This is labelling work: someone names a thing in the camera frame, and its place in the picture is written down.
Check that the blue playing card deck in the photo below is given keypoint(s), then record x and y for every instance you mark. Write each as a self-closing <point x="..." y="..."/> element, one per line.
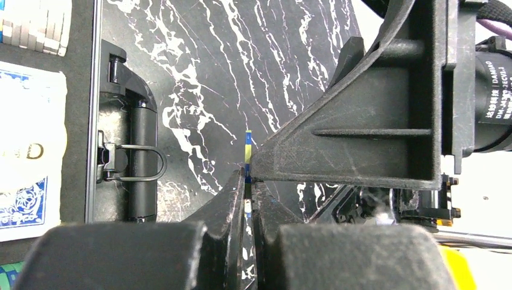
<point x="33" y="96"/>

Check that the blue green chip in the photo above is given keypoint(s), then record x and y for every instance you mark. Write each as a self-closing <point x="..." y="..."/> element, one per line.
<point x="248" y="153"/>

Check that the black poker chip case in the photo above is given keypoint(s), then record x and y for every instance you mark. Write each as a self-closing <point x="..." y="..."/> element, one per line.
<point x="111" y="119"/>

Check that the green orange chip row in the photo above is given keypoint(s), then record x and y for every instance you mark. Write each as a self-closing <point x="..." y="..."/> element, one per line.
<point x="37" y="25"/>

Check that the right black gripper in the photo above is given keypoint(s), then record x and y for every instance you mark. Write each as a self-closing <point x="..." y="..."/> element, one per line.
<point x="380" y="126"/>

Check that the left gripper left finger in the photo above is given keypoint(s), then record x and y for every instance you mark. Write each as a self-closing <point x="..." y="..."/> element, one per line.
<point x="201" y="252"/>

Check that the yellow round button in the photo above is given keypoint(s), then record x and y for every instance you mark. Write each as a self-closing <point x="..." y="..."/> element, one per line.
<point x="29" y="153"/>

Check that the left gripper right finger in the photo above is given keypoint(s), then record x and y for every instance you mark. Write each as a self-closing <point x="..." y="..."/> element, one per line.
<point x="291" y="254"/>

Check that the teal green chip row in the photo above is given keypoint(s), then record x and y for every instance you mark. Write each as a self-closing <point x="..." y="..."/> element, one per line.
<point x="9" y="273"/>

